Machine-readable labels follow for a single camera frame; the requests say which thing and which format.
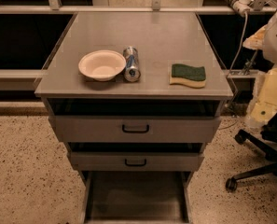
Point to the grey drawer cabinet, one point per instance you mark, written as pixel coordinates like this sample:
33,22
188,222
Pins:
162,39

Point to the silver blue drink can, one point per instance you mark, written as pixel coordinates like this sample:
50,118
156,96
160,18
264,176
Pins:
132,71

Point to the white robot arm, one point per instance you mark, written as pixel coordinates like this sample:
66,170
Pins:
265,39

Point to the grey middle drawer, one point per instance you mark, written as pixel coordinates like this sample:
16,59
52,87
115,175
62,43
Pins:
156,161

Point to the black top drawer handle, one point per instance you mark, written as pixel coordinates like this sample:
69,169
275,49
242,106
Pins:
135,129

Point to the grey top drawer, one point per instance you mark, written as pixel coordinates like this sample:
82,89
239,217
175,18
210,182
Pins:
107,129

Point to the white power strip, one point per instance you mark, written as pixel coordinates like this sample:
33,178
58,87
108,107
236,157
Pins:
240,6

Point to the black middle drawer handle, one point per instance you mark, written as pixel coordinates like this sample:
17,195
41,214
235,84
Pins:
135,163

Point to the white paper bowl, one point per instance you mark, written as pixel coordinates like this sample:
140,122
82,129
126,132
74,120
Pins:
102,65

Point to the green yellow sponge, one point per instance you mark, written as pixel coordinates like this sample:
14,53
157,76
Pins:
187,75

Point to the metal rod with clamp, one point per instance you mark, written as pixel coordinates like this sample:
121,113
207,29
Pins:
248,65

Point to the grey open bottom drawer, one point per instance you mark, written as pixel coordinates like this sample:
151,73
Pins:
136,198

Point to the black drawer handle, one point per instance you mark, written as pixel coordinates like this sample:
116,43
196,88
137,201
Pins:
135,163
135,129

